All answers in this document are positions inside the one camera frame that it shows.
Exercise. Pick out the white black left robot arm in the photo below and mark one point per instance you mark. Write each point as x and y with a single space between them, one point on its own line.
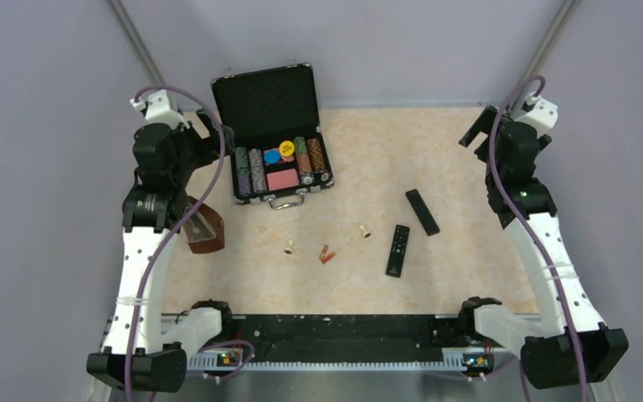
137 355

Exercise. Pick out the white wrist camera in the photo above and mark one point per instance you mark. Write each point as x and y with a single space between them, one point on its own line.
537 112
160 107

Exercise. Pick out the slim black remote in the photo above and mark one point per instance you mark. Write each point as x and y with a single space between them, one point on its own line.
422 212

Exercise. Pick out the pink playing card deck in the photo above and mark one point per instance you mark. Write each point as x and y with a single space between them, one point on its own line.
288 178

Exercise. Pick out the brown wooden card holder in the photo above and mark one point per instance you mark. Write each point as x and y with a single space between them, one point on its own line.
205 231

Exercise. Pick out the black remote with buttons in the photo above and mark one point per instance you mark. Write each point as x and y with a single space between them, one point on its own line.
397 251

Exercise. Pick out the orange battery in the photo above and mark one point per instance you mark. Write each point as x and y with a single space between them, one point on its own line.
323 253

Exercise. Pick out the yellow poker chip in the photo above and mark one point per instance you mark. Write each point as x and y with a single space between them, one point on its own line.
286 148

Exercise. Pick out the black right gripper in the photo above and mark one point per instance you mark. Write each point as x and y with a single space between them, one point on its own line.
484 124

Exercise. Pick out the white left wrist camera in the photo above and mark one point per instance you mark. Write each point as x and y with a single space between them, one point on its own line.
160 107

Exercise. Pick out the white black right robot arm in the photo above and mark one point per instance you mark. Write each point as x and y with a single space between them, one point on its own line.
572 343

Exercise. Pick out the blue poker chip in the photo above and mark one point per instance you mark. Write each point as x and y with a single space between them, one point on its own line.
271 156

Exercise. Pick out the black poker chip case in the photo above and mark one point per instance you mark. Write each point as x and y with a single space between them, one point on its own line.
265 108

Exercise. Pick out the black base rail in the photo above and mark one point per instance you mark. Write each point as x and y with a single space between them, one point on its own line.
346 343

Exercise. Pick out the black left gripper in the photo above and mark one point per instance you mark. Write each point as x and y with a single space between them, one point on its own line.
210 146

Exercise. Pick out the red battery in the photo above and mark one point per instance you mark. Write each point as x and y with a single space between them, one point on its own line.
328 257

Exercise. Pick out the cream chess pawn right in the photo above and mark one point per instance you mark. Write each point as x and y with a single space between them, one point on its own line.
365 232

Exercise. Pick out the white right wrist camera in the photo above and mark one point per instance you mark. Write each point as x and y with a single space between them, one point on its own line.
537 112

